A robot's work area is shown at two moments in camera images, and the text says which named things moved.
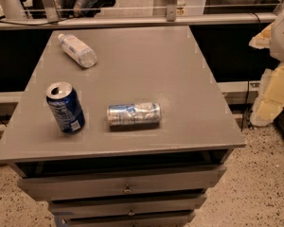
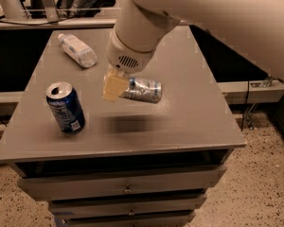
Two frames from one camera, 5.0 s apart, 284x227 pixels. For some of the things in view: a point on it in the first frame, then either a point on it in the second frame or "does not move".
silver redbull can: [133, 115] → [143, 90]
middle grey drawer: [127, 205] does not move
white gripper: [283, 40] → [127, 59]
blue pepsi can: [65, 106] does not move
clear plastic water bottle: [79, 50] does not move
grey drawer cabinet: [108, 175] does not move
